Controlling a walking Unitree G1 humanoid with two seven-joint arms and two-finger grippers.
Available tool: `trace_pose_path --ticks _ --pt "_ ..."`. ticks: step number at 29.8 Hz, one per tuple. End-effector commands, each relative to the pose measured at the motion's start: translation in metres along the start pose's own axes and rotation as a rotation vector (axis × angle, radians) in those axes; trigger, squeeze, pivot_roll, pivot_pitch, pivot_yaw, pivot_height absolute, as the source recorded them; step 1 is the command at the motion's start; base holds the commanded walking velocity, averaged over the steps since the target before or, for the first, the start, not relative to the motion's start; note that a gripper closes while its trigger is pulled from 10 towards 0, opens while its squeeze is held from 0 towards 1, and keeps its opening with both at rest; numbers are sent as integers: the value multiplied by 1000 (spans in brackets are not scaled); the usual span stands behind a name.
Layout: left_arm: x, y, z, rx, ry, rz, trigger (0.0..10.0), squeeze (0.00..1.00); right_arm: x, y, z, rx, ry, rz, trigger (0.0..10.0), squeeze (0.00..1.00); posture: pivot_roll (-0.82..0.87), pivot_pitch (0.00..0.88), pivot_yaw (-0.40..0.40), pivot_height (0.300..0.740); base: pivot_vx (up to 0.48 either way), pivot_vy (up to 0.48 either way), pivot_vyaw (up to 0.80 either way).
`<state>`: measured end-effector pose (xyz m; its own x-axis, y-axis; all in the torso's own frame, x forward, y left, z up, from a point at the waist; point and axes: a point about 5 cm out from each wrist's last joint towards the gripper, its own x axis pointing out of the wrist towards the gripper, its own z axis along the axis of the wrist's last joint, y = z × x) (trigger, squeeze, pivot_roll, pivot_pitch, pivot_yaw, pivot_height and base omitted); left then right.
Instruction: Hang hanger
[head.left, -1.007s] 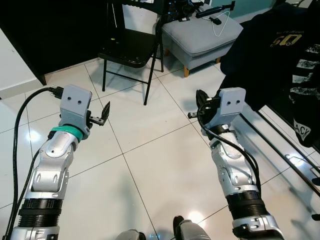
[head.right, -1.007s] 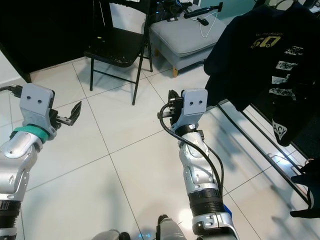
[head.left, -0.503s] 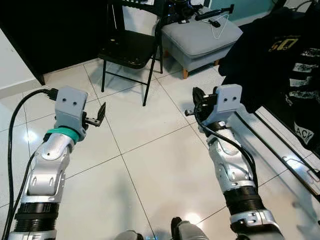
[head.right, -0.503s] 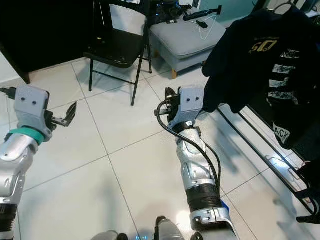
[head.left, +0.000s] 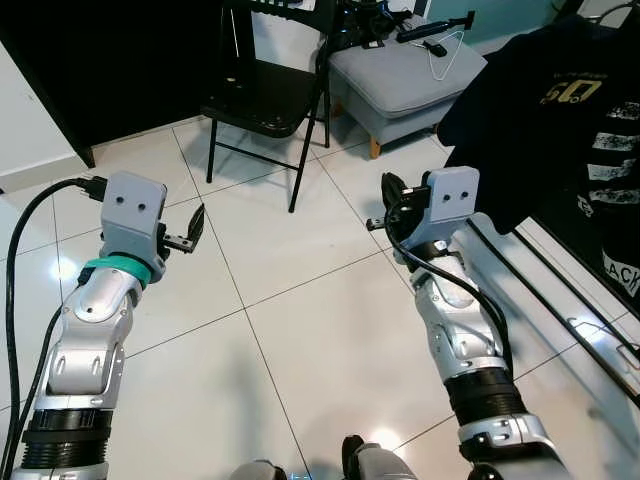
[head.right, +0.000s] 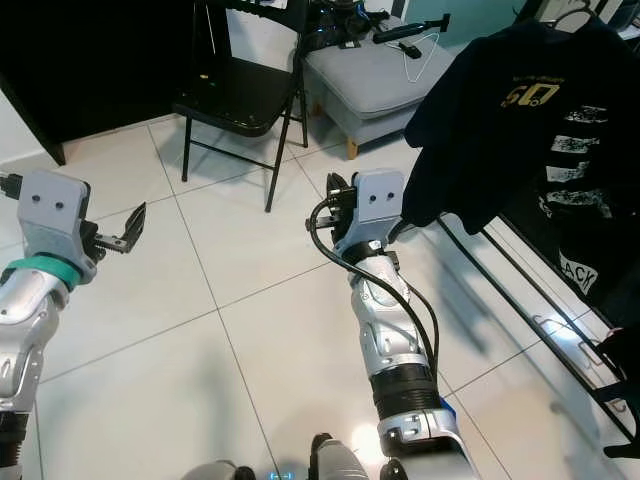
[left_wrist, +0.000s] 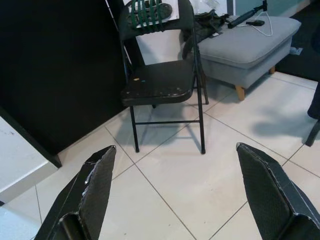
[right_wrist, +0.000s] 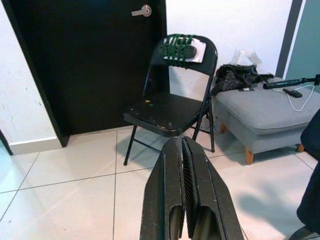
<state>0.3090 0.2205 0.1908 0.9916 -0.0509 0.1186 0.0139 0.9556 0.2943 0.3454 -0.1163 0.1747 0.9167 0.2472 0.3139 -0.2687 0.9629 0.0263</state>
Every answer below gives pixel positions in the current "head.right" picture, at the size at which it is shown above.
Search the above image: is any grey cushioned ottoman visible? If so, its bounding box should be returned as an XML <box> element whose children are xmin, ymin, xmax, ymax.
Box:
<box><xmin>303</xmin><ymin>28</ymin><xmax>456</xmax><ymax>161</ymax></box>

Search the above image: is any grey robot right leg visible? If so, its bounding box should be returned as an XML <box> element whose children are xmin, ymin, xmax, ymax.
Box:
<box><xmin>308</xmin><ymin>432</ymin><xmax>373</xmax><ymax>480</ymax></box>

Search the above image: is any black shirt with small logo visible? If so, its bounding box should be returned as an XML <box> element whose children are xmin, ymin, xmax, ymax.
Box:
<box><xmin>400</xmin><ymin>20</ymin><xmax>640</xmax><ymax>236</ymax></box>

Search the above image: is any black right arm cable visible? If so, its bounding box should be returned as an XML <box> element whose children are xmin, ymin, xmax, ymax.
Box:
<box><xmin>305</xmin><ymin>195</ymin><xmax>443</xmax><ymax>376</ymax></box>

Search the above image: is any grey robot left leg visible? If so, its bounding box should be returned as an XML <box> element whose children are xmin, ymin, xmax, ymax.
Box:
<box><xmin>180</xmin><ymin>460</ymin><xmax>258</xmax><ymax>480</ymax></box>

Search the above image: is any grey robot leg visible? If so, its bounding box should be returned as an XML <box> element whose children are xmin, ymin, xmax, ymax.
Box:
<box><xmin>180</xmin><ymin>460</ymin><xmax>258</xmax><ymax>480</ymax></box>
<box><xmin>308</xmin><ymin>432</ymin><xmax>373</xmax><ymax>480</ymax></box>

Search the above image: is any long black handheld tool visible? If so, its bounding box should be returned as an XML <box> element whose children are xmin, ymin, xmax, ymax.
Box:
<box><xmin>370</xmin><ymin>14</ymin><xmax>453</xmax><ymax>46</ymax></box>

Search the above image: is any white wire hanger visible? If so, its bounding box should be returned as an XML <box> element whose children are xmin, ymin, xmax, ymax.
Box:
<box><xmin>400</xmin><ymin>30</ymin><xmax>443</xmax><ymax>83</ymax></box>

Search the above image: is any black folding chair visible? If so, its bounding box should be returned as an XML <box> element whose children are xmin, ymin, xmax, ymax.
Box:
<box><xmin>172</xmin><ymin>0</ymin><xmax>311</xmax><ymax>214</ymax></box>

